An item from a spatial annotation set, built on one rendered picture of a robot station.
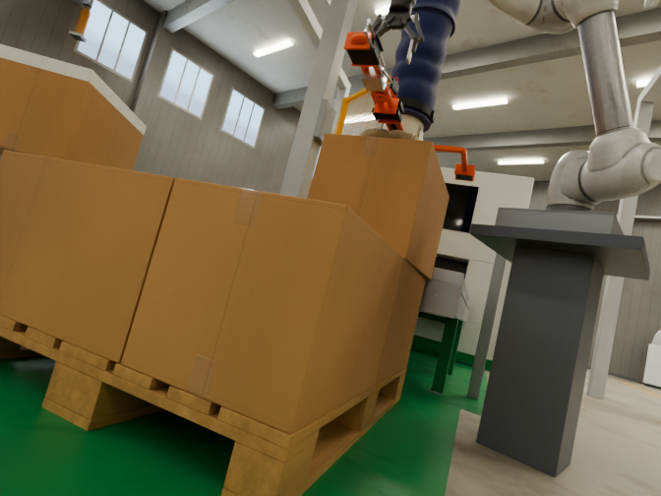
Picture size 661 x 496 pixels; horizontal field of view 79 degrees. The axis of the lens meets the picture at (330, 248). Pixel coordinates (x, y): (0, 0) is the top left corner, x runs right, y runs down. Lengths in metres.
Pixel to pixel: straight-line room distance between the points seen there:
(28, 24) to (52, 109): 7.67
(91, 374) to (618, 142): 1.56
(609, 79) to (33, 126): 2.07
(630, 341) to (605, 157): 11.57
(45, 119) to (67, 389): 1.24
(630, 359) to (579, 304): 11.48
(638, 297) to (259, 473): 12.64
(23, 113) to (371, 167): 1.39
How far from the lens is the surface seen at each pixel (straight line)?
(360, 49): 1.22
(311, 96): 3.29
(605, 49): 1.64
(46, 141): 1.98
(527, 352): 1.55
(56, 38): 9.71
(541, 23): 1.80
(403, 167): 1.38
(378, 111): 1.51
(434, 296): 1.91
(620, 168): 1.53
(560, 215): 1.52
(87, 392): 1.00
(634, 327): 13.03
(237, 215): 0.80
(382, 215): 1.34
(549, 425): 1.55
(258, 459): 0.77
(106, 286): 0.98
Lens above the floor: 0.39
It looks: 6 degrees up
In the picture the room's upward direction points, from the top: 14 degrees clockwise
